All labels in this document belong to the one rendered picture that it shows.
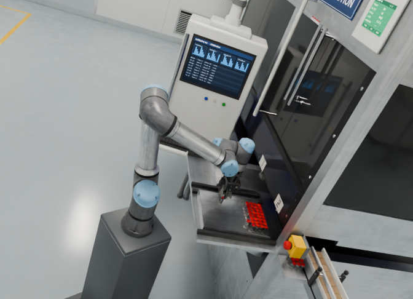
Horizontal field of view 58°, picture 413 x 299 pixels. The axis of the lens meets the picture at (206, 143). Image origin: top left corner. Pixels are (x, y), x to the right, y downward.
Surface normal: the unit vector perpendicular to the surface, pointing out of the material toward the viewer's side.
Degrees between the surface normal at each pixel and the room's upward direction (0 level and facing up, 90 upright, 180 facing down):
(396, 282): 90
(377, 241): 90
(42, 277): 0
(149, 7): 90
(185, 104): 90
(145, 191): 7
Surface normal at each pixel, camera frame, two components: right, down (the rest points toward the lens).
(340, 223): 0.11, 0.55
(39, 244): 0.32, -0.81
